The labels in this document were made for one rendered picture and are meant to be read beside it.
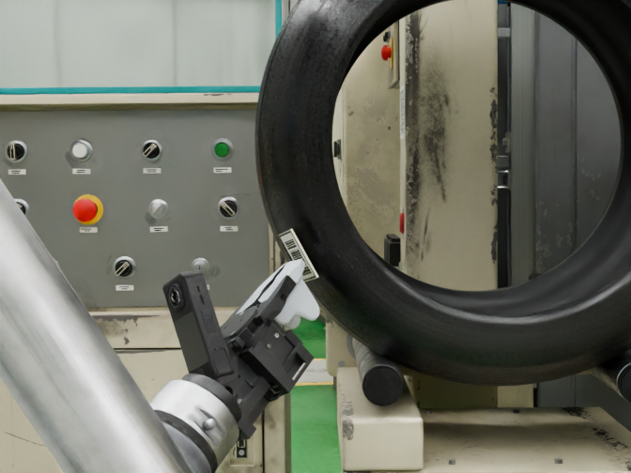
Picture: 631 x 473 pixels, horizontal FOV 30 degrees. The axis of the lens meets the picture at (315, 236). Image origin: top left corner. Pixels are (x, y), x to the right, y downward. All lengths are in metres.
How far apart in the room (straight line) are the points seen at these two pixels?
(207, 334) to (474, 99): 0.65
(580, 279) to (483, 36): 0.36
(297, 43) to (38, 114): 0.85
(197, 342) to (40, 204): 0.93
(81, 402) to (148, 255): 1.13
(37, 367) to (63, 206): 1.15
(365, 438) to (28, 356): 0.50
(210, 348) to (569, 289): 0.58
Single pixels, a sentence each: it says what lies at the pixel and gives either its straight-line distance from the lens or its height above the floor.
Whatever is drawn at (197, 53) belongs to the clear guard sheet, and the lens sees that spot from 2.01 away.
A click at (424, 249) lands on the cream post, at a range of 1.65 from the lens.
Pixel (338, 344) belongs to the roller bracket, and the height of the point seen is 0.90.
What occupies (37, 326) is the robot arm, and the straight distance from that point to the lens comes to 0.92.
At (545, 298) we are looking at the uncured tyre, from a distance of 1.57.
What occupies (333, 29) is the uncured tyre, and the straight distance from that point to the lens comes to 1.28.
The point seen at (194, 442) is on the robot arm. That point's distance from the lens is 1.11.
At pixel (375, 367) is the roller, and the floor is 0.92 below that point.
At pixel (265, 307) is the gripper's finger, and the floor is 1.00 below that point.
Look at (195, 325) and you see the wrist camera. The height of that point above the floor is 0.98.
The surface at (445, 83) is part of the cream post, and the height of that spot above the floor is 1.26.
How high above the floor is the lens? 1.13
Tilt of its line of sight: 3 degrees down
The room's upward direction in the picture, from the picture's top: straight up
